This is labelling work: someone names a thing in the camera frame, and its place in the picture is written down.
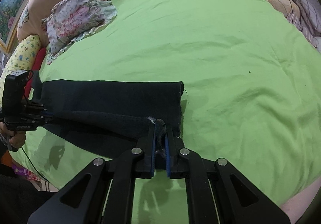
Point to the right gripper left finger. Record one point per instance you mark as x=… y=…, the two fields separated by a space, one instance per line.
x=146 y=160

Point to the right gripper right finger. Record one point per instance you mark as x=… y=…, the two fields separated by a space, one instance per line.
x=175 y=166

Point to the black pants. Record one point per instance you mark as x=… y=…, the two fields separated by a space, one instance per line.
x=107 y=118

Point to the person's left hand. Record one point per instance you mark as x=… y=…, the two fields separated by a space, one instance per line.
x=16 y=139

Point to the yellow cartoon bolster pillow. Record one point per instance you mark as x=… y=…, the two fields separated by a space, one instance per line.
x=23 y=58

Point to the red pillow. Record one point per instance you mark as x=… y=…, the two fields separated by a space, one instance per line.
x=36 y=67

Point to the green bed sheet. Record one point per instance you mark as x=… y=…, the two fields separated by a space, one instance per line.
x=251 y=81

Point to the floral ruffled pillow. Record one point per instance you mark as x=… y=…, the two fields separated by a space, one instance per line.
x=70 y=21

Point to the striped pink pillow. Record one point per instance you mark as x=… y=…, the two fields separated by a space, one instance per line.
x=305 y=17

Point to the black camera box left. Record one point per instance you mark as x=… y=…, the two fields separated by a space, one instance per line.
x=14 y=87

